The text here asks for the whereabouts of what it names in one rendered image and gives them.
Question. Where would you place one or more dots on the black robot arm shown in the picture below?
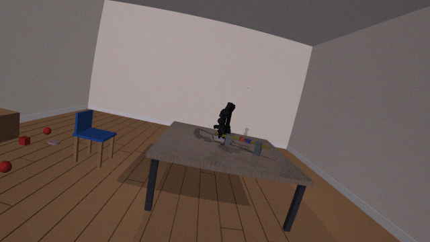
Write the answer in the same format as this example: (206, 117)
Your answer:
(225, 116)

